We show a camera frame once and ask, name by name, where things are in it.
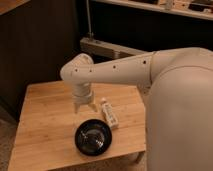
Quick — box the wooden table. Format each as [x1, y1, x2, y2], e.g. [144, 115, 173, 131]
[8, 81, 146, 171]

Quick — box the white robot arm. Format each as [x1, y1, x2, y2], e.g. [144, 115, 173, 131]
[60, 47, 213, 171]

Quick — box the grey metal beam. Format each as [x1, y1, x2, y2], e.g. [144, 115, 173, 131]
[80, 37, 144, 59]

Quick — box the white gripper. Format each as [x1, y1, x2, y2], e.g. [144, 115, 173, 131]
[72, 83, 97, 114]

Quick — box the wooden shelf with items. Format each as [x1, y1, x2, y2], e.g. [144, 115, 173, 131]
[94, 0, 213, 21]

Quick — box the black ceramic bowl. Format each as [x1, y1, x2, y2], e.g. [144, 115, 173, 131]
[75, 119, 112, 156]

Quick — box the metal vertical pole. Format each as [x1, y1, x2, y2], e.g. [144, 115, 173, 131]
[86, 0, 94, 41]

